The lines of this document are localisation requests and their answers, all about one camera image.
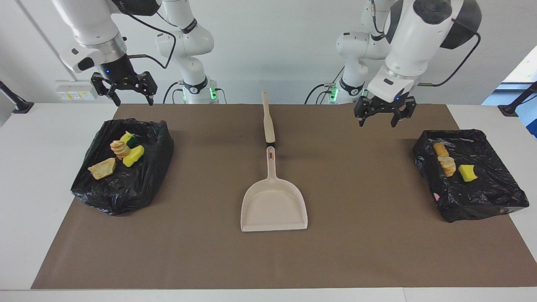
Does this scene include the squarish green yellow sponge piece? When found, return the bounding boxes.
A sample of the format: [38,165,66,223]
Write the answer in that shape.
[123,145,145,167]

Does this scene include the large beige sponge chunk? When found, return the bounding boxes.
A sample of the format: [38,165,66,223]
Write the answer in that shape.
[88,157,117,180]

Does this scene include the plain yellow sponge piece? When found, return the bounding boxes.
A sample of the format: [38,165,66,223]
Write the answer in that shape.
[458,164,479,182]

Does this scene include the beige brush black bristles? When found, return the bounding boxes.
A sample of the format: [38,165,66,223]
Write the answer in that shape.
[262,91,276,146]

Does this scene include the beige plastic dustpan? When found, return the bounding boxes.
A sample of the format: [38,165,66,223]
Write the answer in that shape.
[240,146,308,232]

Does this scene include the black bag lined bin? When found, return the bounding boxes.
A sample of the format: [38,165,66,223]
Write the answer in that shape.
[70,118,175,216]
[412,129,530,223]

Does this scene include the black clamp stand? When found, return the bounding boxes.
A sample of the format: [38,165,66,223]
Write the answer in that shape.
[498,82,537,117]
[0,81,34,115]

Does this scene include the brown table mat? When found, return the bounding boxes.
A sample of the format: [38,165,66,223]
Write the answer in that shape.
[31,104,537,290]

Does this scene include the black right base cable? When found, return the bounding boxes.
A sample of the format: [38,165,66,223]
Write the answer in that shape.
[163,81,182,104]

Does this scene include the black base cable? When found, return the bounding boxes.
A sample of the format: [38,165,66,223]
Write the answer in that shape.
[304,83,334,104]
[163,81,182,104]

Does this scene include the white wall outlet box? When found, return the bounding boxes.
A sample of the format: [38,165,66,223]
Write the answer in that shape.
[55,80,99,101]

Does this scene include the black left base cable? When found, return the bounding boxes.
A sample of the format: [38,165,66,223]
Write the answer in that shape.
[304,83,334,104]

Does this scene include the right arm gripper cable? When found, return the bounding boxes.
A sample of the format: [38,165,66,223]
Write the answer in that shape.
[111,4,177,70]

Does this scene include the arm gripper cable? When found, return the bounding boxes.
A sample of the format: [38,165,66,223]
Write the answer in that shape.
[111,4,177,70]
[369,0,481,87]

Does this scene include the white wall cable conduit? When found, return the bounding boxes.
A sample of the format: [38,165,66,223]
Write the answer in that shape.
[16,0,79,82]

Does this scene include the left arm gripper cable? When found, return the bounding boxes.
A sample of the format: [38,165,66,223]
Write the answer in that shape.
[369,0,481,87]

